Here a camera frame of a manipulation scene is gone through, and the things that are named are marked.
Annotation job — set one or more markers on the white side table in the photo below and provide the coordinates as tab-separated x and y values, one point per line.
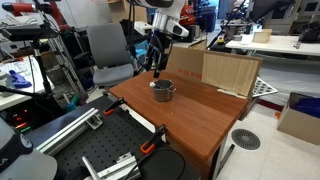
13	96

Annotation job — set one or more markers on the small wooden box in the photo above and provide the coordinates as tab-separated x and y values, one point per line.
262	36

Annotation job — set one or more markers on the grey office chair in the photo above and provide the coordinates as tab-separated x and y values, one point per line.
106	46

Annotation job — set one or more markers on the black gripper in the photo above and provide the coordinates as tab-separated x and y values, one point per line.
157	50

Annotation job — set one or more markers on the brown cardboard panel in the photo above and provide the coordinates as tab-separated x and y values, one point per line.
226	71

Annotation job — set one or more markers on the white perforated panel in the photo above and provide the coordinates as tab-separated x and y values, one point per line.
263	88

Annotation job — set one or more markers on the aluminium rail with end bracket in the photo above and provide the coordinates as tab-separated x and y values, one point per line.
113	170

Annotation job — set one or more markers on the grey metal table frame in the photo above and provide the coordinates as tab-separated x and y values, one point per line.
226	156

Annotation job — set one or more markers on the black perforated breadboard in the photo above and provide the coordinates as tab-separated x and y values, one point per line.
100	143

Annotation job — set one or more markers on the red robot arm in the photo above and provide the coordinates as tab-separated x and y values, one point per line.
26	7

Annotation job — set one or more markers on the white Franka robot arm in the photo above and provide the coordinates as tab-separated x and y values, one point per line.
166	23

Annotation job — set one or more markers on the black orange spring clamp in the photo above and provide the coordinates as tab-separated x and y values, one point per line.
151	140
113	106

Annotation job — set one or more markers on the steel metal bowl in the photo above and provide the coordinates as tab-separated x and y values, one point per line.
163	95

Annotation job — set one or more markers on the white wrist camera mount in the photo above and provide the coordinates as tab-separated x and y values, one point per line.
178	29

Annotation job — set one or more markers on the cardboard box with blue contents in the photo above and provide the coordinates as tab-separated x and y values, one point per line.
296	126

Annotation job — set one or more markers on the black camera stand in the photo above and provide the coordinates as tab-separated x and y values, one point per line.
41	66

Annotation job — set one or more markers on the long white table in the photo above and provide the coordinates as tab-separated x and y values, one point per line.
276	46

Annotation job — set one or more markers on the blue cloth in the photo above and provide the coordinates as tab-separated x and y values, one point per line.
18	80

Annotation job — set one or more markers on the round floor drain grate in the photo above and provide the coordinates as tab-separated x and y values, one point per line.
246	139

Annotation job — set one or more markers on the marker with white cap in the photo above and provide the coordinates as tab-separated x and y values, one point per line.
152	84

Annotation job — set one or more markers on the metal shelf rack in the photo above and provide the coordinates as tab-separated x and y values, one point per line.
68	70

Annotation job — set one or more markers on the long aluminium extrusion rail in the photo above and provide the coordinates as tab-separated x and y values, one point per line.
66	133

